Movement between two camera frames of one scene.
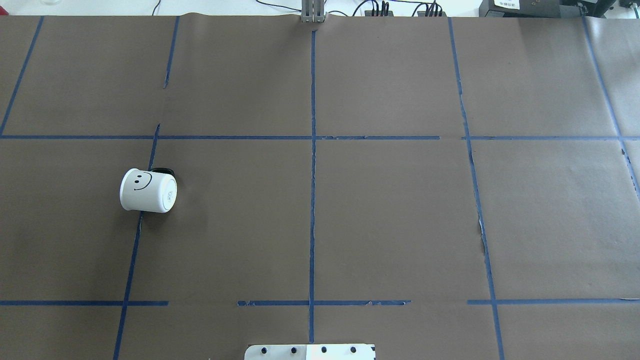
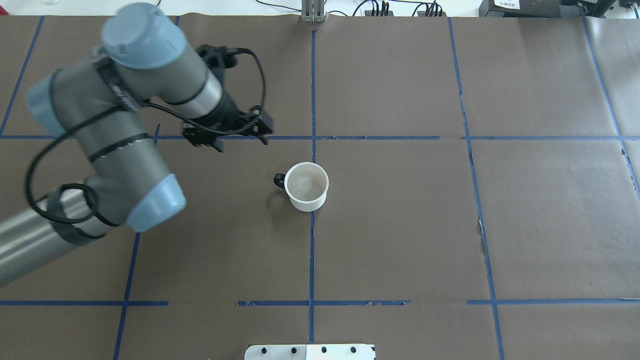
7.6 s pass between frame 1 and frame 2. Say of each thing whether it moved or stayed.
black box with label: stayed
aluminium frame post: stayed
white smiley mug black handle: moved
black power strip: stayed
